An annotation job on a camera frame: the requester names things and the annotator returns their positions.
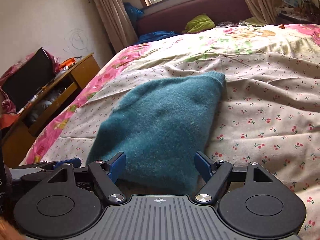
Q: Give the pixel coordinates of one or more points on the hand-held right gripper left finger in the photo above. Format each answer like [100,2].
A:
[118,165]

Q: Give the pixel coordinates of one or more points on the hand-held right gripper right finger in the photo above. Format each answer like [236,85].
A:
[202,166]

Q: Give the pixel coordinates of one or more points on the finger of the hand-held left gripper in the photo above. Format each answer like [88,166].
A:
[67,162]

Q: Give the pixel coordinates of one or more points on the teal fuzzy knit sweater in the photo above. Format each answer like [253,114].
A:
[160,120]

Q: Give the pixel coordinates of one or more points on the mixed colour clothes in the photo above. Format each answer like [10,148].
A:
[232,23]

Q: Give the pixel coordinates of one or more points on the orange brown cloth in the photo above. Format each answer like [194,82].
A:
[7,230]

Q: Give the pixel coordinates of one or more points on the wooden nightstand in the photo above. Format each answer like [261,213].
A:
[75,80]

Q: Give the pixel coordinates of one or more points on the black monitor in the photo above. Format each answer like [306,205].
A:
[27,77]

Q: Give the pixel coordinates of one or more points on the floral cherry print quilt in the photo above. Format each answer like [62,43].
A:
[262,92]

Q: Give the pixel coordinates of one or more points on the orange plastic item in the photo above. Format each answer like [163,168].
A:
[67,63]

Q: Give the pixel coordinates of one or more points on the blue crumpled cloth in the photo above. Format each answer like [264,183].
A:
[157,37]

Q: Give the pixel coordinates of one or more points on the lime green cloth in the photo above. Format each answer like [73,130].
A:
[200,23]

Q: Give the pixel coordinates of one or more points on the blue plastic bag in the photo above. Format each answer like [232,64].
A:
[132,13]

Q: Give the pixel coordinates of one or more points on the beige curtain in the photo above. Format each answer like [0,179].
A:
[112,12]
[255,0]

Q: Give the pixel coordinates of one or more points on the maroon bed headboard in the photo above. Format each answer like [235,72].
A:
[190,7]

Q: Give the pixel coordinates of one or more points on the cluttered side shelf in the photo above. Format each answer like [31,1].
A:
[295,10]

